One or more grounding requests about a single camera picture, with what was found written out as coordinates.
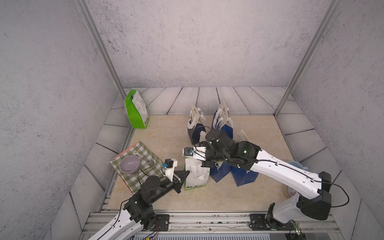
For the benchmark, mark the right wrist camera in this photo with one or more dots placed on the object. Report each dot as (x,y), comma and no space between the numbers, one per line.
(188,152)

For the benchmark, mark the green checkered cloth mat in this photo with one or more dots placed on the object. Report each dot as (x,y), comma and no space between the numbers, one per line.
(135,180)

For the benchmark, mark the green white takeout bag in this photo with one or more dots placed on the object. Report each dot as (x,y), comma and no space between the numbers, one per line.
(198,176)
(136,110)

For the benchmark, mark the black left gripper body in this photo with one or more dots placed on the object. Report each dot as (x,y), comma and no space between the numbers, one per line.
(175,182)

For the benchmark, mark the dark navy takeaway bag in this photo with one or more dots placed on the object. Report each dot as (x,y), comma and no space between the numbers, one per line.
(196,130)

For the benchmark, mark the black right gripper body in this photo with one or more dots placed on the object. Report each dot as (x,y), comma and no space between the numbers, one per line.
(212,156)

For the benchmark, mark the metal spoon patterned handle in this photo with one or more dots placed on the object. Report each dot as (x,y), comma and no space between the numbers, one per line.
(144,159)

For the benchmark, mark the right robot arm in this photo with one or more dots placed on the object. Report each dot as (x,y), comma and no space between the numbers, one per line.
(312,197)

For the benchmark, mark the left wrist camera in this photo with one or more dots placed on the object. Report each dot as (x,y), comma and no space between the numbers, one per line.
(169,163)

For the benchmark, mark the blue bag standing rear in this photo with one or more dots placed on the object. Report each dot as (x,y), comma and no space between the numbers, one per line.
(222,120)

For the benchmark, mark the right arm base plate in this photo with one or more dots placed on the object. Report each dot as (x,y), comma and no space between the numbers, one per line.
(260,222)

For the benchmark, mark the blue white takeout bag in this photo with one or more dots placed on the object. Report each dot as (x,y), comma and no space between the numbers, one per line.
(219,171)

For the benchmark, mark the lilac ceramic bowl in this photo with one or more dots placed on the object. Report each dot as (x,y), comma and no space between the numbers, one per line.
(129,164)

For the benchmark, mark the clear glass saucer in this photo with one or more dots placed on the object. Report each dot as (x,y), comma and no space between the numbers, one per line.
(291,192)

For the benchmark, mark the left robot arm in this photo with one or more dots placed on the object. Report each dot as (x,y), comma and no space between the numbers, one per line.
(137,213)

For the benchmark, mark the blue white bag lying right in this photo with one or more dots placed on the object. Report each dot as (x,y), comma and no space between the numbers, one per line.
(243,177)

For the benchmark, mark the light blue mug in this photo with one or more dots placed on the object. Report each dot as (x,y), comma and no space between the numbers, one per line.
(298,165)

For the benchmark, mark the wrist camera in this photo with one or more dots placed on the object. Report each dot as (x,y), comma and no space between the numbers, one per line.
(169,163)
(188,152)

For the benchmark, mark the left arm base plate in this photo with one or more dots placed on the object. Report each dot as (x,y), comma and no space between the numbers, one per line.
(159,223)

